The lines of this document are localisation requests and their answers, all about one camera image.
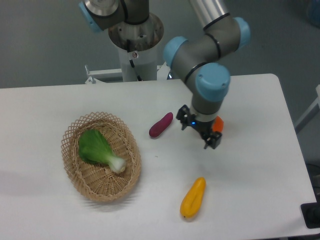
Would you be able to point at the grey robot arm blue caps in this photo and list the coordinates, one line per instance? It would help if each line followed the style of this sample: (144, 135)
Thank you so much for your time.
(136, 33)

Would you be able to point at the woven wicker basket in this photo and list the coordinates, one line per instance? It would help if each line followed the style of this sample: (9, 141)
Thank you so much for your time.
(98, 182)

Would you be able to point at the orange tangerine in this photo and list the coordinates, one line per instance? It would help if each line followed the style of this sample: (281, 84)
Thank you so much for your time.
(218, 125)

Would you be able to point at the white frame at right edge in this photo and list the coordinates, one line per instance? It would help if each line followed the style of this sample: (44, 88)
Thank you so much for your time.
(309, 113)

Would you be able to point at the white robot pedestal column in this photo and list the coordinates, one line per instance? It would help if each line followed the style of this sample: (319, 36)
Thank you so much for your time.
(138, 65)

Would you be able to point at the purple sweet potato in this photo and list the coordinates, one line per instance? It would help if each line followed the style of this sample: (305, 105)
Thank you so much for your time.
(159, 127)

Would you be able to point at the black box at table edge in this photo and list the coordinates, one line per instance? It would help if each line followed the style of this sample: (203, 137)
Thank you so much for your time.
(311, 214)

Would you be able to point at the white metal mounting frame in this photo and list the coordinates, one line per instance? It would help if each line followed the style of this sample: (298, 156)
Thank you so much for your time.
(115, 75)

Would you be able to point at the green bok choy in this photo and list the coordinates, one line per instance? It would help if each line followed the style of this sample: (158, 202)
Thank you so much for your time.
(93, 148)

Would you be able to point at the yellow papaya toy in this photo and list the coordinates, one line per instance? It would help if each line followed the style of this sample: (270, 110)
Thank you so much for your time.
(192, 201)

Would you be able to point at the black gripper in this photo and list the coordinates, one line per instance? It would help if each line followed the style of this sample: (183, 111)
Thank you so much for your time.
(202, 123)

